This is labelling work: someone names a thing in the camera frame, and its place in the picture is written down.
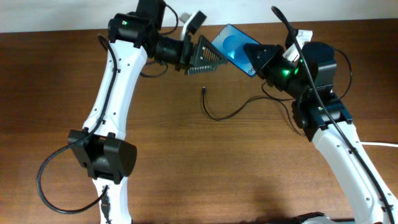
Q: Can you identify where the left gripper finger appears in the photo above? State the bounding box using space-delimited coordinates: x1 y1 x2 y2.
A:
185 65 218 75
191 35 228 66

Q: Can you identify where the blue Galaxy smartphone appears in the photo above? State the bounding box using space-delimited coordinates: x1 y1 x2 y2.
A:
212 24 259 77

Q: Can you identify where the black charger cable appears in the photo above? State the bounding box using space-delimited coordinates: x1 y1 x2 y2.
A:
201 48 354 138

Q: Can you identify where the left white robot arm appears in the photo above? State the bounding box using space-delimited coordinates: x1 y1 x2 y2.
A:
68 11 226 223

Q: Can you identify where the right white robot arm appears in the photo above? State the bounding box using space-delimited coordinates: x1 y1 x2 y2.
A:
243 42 397 223

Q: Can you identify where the white power strip cord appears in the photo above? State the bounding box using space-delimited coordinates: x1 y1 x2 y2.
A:
360 141 398 148

